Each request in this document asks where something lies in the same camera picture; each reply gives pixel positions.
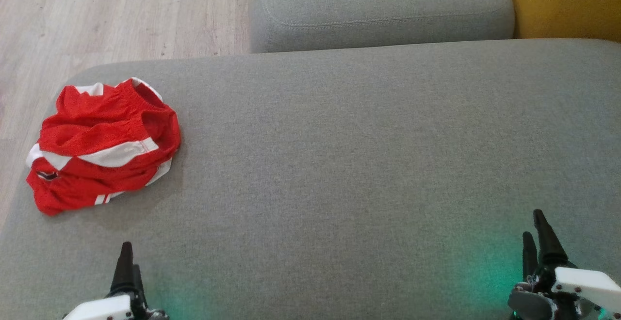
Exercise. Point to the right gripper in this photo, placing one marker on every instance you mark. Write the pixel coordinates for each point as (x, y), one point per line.
(582, 286)

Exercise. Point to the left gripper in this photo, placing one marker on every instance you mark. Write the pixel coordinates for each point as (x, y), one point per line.
(104, 310)

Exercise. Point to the red white shorts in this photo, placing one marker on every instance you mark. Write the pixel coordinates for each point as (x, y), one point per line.
(97, 131)

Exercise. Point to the large grey sofa seat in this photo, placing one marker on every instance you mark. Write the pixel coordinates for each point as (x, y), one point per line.
(339, 165)

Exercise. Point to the yellow upholstered panel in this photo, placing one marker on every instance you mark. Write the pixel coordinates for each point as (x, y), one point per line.
(567, 0)

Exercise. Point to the grey sofa cushion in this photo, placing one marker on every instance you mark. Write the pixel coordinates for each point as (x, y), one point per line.
(378, 0)

